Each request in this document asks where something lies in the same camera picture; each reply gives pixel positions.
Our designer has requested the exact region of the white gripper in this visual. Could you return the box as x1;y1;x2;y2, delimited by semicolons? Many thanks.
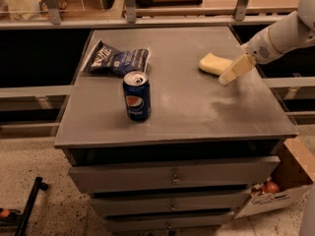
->
219;27;283;85

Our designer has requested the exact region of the top grey drawer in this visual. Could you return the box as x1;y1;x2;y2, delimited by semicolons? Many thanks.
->
69;156;280;193

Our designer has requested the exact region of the blue pepsi can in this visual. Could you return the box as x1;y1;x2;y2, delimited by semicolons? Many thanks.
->
123;71;151;121

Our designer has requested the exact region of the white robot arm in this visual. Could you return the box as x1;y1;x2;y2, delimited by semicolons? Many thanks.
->
219;0;315;85

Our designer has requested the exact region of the red onion in box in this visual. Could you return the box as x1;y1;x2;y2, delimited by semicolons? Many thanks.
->
264;180;280;194

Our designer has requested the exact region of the cardboard box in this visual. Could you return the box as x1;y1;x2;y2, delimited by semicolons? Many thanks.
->
236;138;315;218

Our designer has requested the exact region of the grey drawer cabinet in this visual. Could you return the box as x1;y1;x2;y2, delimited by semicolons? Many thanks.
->
55;27;296;222

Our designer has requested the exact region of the metal shelf rail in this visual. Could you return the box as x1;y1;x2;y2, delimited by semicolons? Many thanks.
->
0;0;298;30

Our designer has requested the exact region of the middle grey drawer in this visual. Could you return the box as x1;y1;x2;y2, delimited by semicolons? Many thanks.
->
91;191;249;216

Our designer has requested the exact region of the blue chip bag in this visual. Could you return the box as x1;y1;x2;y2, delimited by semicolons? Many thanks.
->
83;40;150;77

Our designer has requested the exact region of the bottom grey drawer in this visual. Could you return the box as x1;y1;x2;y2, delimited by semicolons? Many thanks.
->
105;211;234;232

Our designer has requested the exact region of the yellow sponge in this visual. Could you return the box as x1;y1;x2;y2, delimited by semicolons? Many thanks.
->
199;53;232;76

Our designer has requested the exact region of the grey drawer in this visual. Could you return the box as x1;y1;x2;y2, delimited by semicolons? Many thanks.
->
91;191;249;216
69;156;280;193
105;211;234;232

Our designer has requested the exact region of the black stand leg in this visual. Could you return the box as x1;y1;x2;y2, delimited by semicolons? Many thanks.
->
14;177;48;236

